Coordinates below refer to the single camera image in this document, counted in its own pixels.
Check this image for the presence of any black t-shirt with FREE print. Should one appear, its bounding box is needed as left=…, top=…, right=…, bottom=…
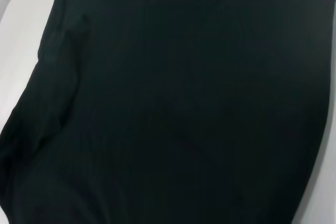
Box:
left=0, top=0, right=336, bottom=224

